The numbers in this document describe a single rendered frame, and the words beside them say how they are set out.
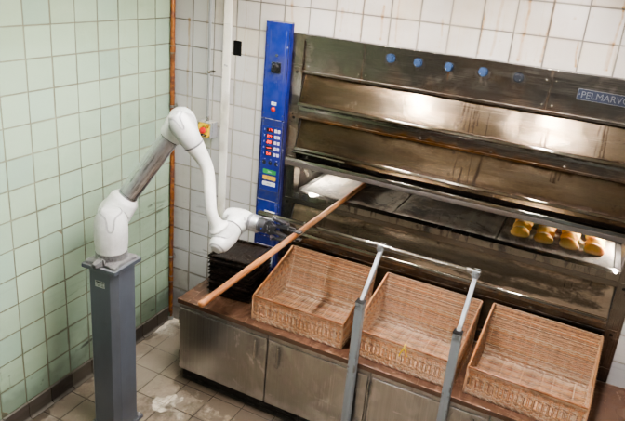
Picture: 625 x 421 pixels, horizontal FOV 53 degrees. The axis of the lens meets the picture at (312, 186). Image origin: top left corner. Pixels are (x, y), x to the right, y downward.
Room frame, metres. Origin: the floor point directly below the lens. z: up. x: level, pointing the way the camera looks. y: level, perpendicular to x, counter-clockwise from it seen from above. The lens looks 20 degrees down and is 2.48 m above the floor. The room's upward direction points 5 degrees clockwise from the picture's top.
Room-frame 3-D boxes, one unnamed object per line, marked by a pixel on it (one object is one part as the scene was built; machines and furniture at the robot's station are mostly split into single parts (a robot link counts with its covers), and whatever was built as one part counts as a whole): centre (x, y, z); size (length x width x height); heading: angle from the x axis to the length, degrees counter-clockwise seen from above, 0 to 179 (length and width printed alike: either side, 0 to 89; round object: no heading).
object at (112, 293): (2.75, 0.96, 0.50); 0.21 x 0.21 x 1.00; 69
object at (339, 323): (3.10, -0.07, 0.72); 0.56 x 0.49 x 0.28; 66
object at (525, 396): (2.60, -1.16, 0.72); 0.56 x 0.49 x 0.28; 64
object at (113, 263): (2.73, 0.97, 1.03); 0.22 x 0.18 x 0.06; 159
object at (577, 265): (3.12, -0.72, 1.16); 1.80 x 0.06 x 0.04; 66
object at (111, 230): (2.76, 0.97, 1.17); 0.18 x 0.16 x 0.22; 16
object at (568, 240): (3.26, -1.42, 1.21); 0.61 x 0.48 x 0.06; 156
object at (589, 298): (3.10, -0.71, 1.02); 1.79 x 0.11 x 0.19; 66
